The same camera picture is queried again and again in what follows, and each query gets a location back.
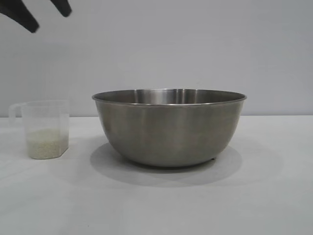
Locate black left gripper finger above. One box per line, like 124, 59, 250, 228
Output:
0, 0, 40, 34
50, 0, 73, 18

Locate clear plastic measuring cup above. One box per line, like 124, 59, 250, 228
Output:
9, 99, 70, 160

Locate white rice grains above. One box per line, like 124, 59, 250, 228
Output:
27, 128, 68, 160

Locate stainless steel mixing bowl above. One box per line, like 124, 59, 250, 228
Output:
91, 88, 247, 168

